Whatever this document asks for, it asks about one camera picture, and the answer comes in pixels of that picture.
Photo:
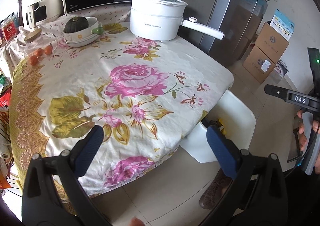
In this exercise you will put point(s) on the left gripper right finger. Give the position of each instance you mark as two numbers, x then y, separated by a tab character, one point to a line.
257	194

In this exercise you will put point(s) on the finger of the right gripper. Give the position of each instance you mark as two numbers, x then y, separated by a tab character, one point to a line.
276	91

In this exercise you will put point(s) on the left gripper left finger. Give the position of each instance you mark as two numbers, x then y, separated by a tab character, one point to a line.
41	204

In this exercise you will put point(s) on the yellow snack wrapper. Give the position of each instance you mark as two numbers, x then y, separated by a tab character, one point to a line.
221	126

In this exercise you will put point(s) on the person right hand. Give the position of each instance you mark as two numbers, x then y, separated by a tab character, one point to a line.
310	147

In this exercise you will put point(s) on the person left hand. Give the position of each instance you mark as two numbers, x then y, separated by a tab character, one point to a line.
136	222

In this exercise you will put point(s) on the lower cardboard box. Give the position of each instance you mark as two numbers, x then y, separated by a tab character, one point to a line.
258	64

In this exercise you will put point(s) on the cardboard box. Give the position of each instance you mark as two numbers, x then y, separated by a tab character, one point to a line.
258	64
271	43

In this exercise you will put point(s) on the brown slipper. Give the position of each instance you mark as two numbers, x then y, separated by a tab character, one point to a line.
215	191

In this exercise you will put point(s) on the white plastic bin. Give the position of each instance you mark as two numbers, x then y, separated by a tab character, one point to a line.
239	122

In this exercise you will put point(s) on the upper cardboard box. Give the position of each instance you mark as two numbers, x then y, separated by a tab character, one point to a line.
271	43

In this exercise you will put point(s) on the blue white box on cartons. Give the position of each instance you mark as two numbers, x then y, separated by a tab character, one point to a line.
282	24

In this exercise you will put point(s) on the grey refrigerator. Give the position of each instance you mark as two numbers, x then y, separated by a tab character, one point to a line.
225	8

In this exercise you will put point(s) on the floral tablecloth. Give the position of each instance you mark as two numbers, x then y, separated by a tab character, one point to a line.
146	95

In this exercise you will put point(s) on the white electric pot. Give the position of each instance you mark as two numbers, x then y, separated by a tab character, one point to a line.
161	19

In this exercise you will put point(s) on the white bowl stack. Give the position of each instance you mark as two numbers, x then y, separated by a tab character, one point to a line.
85	36

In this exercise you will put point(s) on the dark green squash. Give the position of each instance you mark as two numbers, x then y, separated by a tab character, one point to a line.
76	24

